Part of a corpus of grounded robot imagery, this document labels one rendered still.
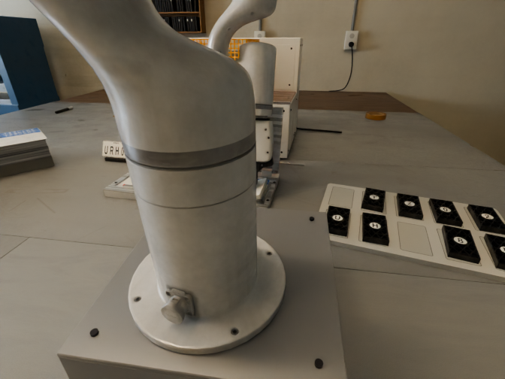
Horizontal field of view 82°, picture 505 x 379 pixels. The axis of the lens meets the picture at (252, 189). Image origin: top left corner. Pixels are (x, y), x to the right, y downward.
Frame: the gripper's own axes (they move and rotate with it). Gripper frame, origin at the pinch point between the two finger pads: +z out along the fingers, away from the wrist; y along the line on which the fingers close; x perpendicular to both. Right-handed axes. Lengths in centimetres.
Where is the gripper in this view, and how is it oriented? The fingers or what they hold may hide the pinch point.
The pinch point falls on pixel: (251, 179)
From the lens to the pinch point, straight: 74.4
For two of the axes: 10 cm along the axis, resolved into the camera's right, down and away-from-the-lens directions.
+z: -0.5, 9.6, 2.6
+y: 9.7, 1.0, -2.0
